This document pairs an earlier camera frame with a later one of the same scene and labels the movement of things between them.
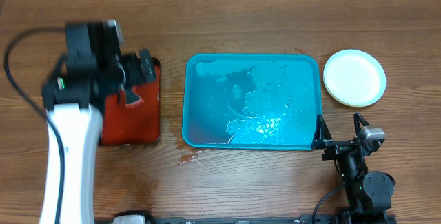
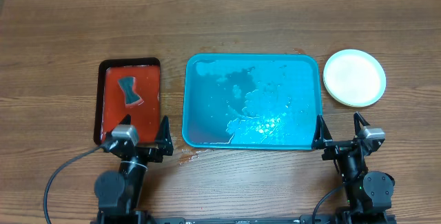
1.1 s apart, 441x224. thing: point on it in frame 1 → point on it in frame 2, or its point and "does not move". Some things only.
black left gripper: [130, 63] → [162, 143]
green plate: [354, 88] does not move
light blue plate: [355, 78] does not move
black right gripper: [335, 147] does not move
